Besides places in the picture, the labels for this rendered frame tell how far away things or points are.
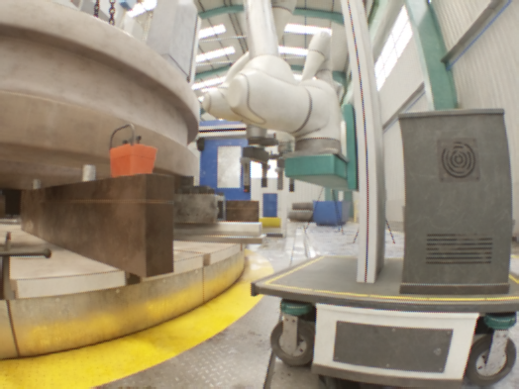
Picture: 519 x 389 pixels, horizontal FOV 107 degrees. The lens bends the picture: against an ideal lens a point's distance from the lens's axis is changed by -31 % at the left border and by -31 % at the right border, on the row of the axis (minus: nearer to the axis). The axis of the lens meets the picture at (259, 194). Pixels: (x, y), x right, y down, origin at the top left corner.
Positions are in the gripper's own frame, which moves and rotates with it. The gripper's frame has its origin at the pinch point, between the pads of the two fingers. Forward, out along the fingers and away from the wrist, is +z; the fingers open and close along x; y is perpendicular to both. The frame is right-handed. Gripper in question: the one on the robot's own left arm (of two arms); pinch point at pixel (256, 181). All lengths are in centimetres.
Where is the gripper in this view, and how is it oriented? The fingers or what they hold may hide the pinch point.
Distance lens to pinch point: 112.2
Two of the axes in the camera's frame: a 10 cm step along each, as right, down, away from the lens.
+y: -8.6, 0.2, 5.2
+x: -5.2, -0.6, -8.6
